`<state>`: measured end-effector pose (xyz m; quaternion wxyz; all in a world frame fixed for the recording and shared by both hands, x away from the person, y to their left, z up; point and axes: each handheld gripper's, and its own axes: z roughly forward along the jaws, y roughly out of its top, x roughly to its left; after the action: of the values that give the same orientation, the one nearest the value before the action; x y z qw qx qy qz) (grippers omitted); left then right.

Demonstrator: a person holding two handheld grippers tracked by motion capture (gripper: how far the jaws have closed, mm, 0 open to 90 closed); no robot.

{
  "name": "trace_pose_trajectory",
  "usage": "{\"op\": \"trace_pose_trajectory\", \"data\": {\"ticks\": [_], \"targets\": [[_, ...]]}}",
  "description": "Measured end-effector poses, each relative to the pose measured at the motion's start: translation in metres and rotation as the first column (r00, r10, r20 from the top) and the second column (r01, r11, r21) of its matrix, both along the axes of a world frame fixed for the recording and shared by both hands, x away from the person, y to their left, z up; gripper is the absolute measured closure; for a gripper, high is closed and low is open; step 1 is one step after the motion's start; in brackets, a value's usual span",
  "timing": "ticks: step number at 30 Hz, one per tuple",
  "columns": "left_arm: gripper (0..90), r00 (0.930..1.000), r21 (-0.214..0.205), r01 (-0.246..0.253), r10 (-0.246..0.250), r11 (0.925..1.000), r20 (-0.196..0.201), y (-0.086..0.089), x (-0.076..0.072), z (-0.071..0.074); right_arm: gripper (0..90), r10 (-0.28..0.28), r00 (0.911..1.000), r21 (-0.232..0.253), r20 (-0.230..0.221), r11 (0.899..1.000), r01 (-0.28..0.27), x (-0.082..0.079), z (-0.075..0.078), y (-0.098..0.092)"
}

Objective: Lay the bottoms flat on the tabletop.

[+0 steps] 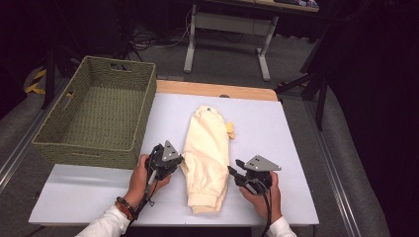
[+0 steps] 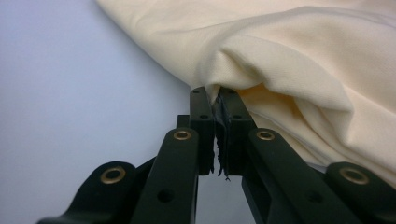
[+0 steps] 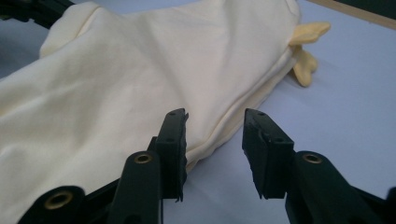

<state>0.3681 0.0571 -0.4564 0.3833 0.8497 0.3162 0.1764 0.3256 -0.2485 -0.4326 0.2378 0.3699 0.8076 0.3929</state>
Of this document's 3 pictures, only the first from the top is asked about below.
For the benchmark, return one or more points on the person's left hand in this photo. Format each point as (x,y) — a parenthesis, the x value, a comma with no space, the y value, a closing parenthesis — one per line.
(138,184)

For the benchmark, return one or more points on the aluminium floor rail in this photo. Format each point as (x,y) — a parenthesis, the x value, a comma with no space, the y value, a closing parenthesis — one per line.
(19,148)
(332,171)

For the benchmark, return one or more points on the black metal stand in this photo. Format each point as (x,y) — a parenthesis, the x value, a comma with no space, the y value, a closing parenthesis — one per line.
(50,82)

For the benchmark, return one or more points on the black curtain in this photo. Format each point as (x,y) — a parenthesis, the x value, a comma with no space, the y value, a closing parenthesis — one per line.
(378,98)

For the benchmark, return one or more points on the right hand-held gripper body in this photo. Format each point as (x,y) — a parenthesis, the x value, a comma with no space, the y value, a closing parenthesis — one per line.
(260,179)

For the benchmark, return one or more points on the person's right hand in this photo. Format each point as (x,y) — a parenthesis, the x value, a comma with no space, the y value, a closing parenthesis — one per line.
(263,205)

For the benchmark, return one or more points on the yellow black hazard tape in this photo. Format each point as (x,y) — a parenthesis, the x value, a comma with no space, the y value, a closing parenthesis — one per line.
(33,88)

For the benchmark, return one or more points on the green woven basket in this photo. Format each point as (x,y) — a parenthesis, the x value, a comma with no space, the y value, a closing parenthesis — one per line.
(102,112)

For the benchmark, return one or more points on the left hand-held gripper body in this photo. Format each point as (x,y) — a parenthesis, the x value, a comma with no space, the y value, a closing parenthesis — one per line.
(166,158)

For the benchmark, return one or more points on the black tripod stand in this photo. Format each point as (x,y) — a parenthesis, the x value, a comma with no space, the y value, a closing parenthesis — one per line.
(322,102)

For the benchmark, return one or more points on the wooden table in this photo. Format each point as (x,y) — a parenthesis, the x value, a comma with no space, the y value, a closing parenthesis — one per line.
(214,89)

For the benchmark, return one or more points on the cream baby pants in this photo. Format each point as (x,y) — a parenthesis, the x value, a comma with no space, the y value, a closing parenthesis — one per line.
(206,154)

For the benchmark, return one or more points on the white-legged desk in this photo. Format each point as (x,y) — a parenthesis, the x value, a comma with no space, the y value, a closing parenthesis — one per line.
(230,23)

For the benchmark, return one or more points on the white board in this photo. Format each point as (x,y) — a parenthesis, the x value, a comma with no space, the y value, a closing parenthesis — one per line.
(263,125)

